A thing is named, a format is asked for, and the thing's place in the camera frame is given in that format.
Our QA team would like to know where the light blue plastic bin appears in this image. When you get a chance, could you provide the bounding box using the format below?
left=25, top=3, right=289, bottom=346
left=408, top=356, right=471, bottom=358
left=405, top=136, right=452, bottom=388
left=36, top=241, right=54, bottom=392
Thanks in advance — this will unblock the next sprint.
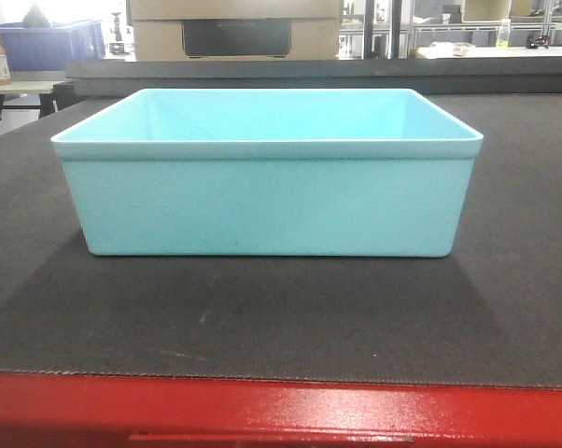
left=51, top=89, right=484, bottom=258

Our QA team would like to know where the dark grey conveyor belt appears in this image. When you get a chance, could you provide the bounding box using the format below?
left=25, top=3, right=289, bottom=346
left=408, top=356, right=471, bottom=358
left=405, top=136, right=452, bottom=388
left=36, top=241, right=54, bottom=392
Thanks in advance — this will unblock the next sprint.
left=0, top=57, right=562, bottom=388

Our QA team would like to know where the cardboard box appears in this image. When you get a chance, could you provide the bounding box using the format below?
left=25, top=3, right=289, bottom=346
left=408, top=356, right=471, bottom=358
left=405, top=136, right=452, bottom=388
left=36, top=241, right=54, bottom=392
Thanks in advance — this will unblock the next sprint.
left=128, top=1, right=343, bottom=62

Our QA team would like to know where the grey side table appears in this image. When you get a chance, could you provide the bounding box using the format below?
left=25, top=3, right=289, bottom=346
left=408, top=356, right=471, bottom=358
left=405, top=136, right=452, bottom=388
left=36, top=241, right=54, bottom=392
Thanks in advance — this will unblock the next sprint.
left=0, top=80, right=66, bottom=123

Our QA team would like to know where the yellow bottle in background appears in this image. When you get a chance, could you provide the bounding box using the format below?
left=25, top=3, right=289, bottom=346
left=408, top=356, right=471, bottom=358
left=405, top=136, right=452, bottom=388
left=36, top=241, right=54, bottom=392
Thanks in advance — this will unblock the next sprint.
left=495, top=19, right=511, bottom=49

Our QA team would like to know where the far blue crate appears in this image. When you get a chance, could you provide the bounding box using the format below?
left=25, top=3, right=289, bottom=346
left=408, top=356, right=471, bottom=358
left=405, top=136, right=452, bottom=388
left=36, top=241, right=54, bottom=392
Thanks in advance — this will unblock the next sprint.
left=0, top=20, right=105, bottom=72

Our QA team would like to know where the red conveyor frame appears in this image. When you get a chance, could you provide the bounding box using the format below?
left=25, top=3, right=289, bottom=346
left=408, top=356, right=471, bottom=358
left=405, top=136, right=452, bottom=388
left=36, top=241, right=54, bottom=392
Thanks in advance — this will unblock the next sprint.
left=0, top=373, right=562, bottom=447

